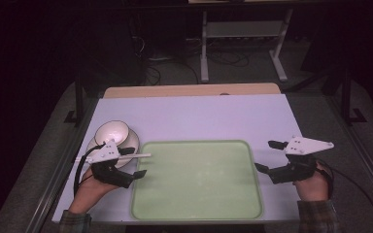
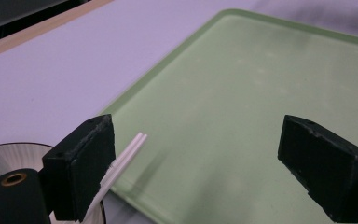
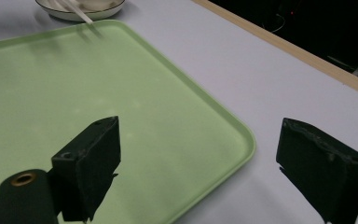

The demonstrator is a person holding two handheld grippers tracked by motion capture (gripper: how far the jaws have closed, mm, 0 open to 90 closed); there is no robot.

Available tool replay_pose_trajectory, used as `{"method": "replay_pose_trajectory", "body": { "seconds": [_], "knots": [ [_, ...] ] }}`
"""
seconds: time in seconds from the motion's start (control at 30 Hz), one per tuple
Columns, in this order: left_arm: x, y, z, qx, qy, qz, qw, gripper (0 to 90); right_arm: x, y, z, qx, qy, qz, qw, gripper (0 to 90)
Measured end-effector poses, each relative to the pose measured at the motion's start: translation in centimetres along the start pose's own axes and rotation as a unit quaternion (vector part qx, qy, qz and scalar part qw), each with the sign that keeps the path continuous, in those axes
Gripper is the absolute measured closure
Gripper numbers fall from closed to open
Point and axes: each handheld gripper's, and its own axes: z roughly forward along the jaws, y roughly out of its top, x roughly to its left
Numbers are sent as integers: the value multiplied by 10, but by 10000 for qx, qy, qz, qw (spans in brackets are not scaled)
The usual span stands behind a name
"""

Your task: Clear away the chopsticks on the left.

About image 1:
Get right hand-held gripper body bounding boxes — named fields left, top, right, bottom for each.
left=267, top=135, right=335, bottom=185

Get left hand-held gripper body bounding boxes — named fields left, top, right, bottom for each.
left=86, top=139, right=134, bottom=189

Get white ceramic plate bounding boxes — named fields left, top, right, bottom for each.
left=85, top=127, right=141, bottom=170

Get green plastic tray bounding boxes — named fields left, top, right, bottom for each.
left=129, top=139, right=265, bottom=221

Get person's right hand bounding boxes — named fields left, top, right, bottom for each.
left=292, top=161, right=334, bottom=204

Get person's left hand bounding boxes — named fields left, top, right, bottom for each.
left=68, top=168, right=119, bottom=216

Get white ceramic bowl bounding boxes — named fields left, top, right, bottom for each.
left=93, top=119, right=130, bottom=148

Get black metal stand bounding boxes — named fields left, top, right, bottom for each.
left=63, top=75, right=87, bottom=128
left=340, top=68, right=368, bottom=126

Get white work board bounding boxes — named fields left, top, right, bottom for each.
left=51, top=93, right=309, bottom=225

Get wooden table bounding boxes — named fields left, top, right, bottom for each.
left=102, top=83, right=282, bottom=99

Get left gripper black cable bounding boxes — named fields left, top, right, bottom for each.
left=73, top=144, right=107, bottom=198

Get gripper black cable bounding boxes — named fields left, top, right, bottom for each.
left=73, top=144, right=107, bottom=198
left=317, top=158, right=373, bottom=233

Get aluminium rail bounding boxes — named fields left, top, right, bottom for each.
left=325, top=96, right=373, bottom=208
left=24, top=96, right=99, bottom=233

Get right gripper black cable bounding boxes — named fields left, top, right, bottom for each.
left=317, top=158, right=373, bottom=233

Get black floor cables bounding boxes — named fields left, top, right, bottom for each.
left=142, top=51, right=251, bottom=87

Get white metal desk frame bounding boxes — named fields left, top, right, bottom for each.
left=199, top=9, right=294, bottom=83

